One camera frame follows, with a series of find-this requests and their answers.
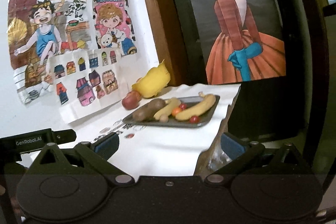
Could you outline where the girl with teddy drawing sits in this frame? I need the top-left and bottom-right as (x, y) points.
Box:
(92, 0), (137, 56)

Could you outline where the yellow banana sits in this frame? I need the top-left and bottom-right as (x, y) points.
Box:
(175, 92), (216, 121)
(153, 97), (182, 121)

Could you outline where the metal tray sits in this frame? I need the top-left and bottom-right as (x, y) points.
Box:
(122, 95), (220, 128)

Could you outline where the houses drawing paper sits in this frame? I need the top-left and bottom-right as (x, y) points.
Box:
(50, 47), (129, 123)

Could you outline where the brown kiwi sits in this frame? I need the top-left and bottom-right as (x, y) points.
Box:
(132, 106), (147, 122)
(146, 98), (166, 117)

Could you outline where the red apple back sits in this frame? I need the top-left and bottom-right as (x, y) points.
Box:
(127, 90), (142, 101)

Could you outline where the small beige longan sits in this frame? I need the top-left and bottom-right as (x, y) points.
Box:
(159, 114), (169, 123)

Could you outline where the red cherry tomato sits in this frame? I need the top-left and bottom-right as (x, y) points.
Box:
(189, 115), (200, 124)
(179, 103), (187, 110)

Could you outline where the red apple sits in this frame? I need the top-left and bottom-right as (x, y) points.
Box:
(127, 90), (142, 101)
(121, 95), (139, 110)

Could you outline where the red apple front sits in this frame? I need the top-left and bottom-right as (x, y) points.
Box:
(121, 95), (139, 110)

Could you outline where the brown wooden door frame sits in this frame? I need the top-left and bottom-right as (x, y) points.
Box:
(145, 0), (186, 86)

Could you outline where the yellow flower-shaped bowl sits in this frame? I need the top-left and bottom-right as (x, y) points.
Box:
(131, 60), (171, 98)

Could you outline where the bubblegum girl poster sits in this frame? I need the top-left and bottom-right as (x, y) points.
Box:
(190, 0), (286, 85)

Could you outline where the small orange tangerine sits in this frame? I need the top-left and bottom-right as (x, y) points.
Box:
(171, 107), (182, 117)

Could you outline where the white printed table cloth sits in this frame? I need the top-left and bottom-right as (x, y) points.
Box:
(13, 84), (240, 178)

